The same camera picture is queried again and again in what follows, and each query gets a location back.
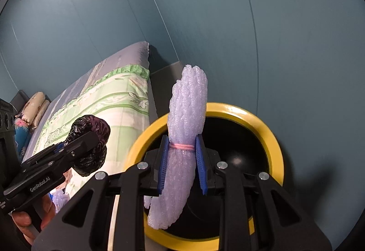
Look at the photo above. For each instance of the dark headboard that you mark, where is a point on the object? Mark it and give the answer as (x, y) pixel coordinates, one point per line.
(20, 97)

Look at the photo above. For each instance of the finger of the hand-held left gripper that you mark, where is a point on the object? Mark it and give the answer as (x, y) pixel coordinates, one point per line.
(61, 147)
(82, 145)

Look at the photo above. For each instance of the black plastic bag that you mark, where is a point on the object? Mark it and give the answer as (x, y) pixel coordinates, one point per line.
(91, 125)

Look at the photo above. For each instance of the purple foam net roll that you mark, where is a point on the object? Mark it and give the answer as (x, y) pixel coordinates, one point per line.
(185, 102)

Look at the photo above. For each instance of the person's left hand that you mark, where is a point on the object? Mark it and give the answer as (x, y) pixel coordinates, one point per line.
(48, 211)

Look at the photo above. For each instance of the yellow-rimmed black bin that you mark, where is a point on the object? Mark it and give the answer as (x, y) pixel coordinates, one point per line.
(242, 114)

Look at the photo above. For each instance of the pink rubber band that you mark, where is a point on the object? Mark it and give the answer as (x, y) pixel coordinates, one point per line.
(182, 147)

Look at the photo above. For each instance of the floral pillow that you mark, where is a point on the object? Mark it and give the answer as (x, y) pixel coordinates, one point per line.
(35, 108)

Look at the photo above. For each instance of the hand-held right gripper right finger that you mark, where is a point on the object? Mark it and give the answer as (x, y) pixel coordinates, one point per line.
(200, 167)

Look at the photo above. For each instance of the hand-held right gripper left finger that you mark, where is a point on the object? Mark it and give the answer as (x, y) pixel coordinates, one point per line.
(163, 167)

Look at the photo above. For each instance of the green floral bed blanket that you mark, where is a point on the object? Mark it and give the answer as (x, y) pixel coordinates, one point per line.
(114, 97)

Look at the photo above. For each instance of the pale foam fruit net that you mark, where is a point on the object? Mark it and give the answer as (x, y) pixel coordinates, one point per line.
(60, 200)

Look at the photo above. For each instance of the grey bed frame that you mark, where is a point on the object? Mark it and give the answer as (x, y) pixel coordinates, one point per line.
(166, 80)

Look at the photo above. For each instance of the blue floral cloth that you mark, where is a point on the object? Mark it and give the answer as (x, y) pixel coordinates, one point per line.
(21, 137)

